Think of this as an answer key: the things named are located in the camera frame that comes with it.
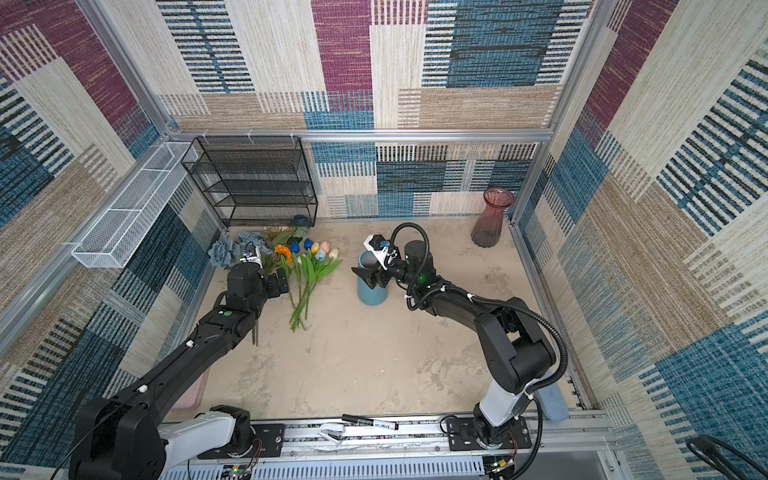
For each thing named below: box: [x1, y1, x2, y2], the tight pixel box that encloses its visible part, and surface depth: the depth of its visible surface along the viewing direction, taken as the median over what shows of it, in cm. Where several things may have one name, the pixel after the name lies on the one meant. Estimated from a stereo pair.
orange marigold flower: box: [274, 244, 292, 265], surface depth 107 cm
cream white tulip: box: [316, 248, 344, 281], surface depth 110 cm
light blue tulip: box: [290, 249, 327, 330], surface depth 104 cm
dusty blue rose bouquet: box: [208, 231, 271, 267], surface depth 99 cm
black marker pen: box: [341, 414, 399, 430], surface depth 77 cm
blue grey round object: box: [535, 383, 569, 422], surface depth 76 cm
